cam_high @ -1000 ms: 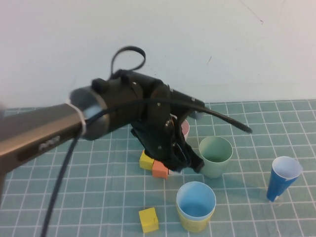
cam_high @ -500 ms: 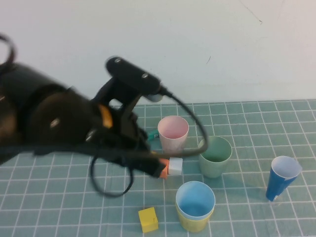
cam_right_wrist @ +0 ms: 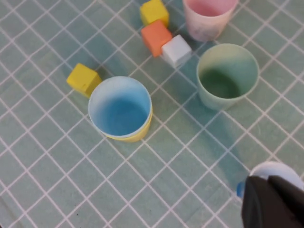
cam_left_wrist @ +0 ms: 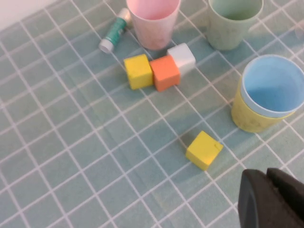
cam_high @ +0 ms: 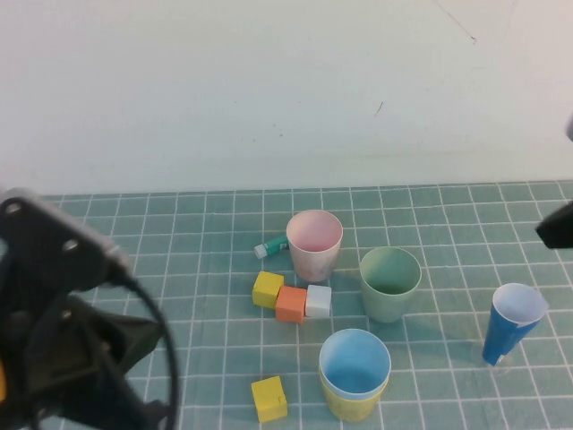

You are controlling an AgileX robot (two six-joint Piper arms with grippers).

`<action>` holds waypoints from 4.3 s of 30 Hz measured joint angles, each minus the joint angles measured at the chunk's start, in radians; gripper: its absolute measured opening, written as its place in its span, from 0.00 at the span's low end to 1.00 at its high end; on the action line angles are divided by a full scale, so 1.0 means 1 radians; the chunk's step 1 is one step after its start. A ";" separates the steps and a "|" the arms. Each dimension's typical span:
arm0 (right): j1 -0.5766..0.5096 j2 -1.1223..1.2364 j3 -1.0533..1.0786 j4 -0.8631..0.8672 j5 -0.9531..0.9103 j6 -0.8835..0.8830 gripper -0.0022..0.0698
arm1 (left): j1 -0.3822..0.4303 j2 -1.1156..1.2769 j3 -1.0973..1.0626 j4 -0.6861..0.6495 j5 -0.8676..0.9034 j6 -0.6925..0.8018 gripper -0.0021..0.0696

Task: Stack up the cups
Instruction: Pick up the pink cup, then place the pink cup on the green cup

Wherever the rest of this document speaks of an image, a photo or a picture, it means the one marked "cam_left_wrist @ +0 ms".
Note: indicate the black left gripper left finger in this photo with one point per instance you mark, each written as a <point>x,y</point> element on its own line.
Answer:
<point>259,206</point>

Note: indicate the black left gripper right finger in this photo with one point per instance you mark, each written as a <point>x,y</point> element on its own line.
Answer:
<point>292,190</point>

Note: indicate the light blue plastic cup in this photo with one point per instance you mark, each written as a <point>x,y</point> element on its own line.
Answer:
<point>273,99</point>

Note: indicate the green plastic cup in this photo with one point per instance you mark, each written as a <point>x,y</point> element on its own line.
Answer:
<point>225,35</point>

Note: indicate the pink plastic cup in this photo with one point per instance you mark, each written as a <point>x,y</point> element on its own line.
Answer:
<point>154,33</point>

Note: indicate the yellow foam cube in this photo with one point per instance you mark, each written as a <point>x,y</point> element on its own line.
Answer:
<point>204,149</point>
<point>139,71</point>

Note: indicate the yellow plastic cup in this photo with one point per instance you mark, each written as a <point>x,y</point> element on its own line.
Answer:
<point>249,121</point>

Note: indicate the orange foam cube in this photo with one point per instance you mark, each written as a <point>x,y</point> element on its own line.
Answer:
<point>166,73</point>

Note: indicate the white foam cube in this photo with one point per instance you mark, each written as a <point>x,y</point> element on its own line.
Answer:
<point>184,55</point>

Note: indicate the teal grid tablecloth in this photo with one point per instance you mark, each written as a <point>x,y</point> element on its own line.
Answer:
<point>71,142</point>

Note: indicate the green white glue stick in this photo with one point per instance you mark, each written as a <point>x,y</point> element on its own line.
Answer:
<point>115,31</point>

